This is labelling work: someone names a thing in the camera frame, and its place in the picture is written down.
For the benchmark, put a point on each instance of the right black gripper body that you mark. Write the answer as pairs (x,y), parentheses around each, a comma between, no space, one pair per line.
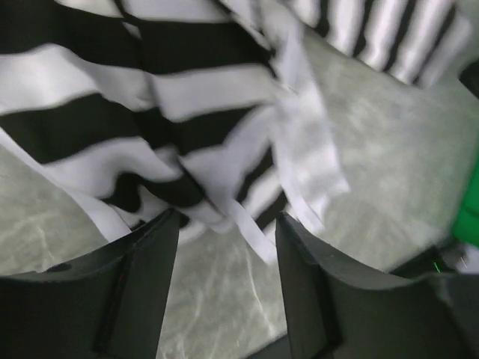
(454,257)

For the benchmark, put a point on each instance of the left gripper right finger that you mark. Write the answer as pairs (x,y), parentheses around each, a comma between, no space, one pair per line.
(337,307)

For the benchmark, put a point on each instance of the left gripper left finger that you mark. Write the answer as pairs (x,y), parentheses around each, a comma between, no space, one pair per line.
(109,303)

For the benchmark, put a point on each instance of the black white striped tank top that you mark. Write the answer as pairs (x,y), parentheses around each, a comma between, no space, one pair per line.
(207,107)

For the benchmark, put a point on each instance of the green plastic tray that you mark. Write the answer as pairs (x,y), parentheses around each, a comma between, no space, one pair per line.
(465,227)

